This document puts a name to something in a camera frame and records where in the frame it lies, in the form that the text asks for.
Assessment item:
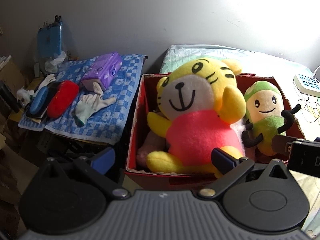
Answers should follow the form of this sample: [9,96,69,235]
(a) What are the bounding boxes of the green bean plush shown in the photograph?
[241,81,301,157]

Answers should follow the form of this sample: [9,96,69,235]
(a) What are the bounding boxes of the blue box in plastic bag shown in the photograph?
[37,15,67,76]

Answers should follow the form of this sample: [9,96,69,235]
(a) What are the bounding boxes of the blue checkered towel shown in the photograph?
[18,54,148,145]

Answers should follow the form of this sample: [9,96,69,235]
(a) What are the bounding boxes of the purple tissue pack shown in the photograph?
[81,52,123,91]

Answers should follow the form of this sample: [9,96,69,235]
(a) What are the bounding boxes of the white blue power strip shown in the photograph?
[293,74,320,97]

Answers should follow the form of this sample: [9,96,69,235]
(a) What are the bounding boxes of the blue glasses case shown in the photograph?
[29,86,49,115]

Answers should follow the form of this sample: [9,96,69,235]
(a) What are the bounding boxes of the red glasses case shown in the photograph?
[47,80,80,119]

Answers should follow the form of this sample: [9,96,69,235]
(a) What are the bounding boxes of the pink teddy bear plush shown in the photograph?
[136,131,167,167]

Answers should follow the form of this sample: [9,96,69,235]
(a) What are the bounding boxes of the light green bed sheet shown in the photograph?
[159,44,320,240]

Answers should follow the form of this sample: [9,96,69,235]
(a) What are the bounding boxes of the red cardboard box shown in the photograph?
[125,74,304,190]

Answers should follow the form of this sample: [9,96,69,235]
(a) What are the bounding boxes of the yellow tiger plush pink shirt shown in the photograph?
[146,57,246,176]

